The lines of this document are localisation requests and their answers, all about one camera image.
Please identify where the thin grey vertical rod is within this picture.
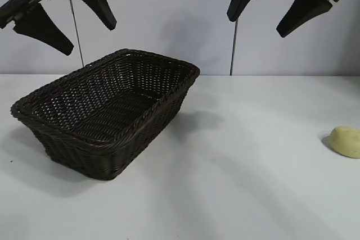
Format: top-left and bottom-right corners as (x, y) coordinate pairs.
(66, 0), (84, 68)
(230, 19), (240, 75)

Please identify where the dark brown woven basket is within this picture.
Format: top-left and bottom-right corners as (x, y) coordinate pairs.
(10, 48), (200, 180)

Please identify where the pale yellow round potato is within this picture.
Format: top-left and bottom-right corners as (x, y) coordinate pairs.
(329, 126), (360, 159)

